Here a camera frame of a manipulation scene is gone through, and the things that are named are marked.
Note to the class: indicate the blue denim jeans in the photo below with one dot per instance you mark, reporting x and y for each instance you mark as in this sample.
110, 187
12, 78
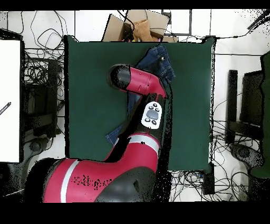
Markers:
158, 63

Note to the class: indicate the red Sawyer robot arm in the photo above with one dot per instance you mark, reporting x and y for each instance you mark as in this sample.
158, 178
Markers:
105, 179

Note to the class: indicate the black flat panel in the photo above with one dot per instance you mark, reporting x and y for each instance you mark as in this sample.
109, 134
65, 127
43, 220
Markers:
252, 99

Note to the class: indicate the dark green table cloth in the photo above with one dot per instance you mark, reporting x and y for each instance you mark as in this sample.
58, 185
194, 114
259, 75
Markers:
95, 63

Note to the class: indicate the tan cloth in box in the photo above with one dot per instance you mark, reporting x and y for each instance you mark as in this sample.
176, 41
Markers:
142, 30

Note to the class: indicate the brown cardboard box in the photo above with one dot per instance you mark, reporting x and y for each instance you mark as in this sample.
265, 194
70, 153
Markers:
114, 29

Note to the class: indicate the black equipment rack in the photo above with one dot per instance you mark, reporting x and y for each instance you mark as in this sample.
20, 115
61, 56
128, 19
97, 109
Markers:
42, 101

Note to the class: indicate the black table leg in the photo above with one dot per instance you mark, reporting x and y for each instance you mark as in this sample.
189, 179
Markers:
208, 181

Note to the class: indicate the white board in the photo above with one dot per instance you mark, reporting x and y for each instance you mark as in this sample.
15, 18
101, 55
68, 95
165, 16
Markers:
9, 95

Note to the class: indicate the black strip with white print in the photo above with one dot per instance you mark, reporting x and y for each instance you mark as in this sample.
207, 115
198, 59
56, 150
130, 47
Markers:
5, 108

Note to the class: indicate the dark green cloth sheet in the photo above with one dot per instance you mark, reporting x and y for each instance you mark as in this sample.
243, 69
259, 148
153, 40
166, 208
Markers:
266, 126

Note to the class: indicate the black upright post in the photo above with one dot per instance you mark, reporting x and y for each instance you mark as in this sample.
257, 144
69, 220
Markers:
232, 101

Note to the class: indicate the dark metal frame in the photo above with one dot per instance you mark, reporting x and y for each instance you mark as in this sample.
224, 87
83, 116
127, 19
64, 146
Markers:
190, 23

